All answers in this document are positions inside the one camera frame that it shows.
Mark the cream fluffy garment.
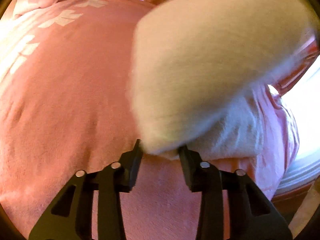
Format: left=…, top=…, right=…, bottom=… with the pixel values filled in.
left=131, top=0, right=319, bottom=159

